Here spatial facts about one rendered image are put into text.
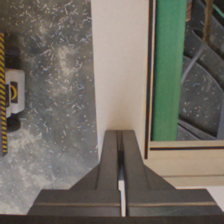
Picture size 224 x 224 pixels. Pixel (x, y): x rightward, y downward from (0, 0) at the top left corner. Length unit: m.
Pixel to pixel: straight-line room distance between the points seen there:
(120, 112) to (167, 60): 0.10
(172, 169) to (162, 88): 0.10
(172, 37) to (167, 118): 0.10
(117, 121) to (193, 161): 0.14
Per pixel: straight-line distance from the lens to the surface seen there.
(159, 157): 0.24
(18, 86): 1.13
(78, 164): 1.33
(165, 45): 0.22
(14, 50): 1.12
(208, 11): 0.95
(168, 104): 0.23
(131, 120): 0.15
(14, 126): 1.22
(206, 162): 0.26
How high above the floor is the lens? 1.08
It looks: 74 degrees down
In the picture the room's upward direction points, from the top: 175 degrees counter-clockwise
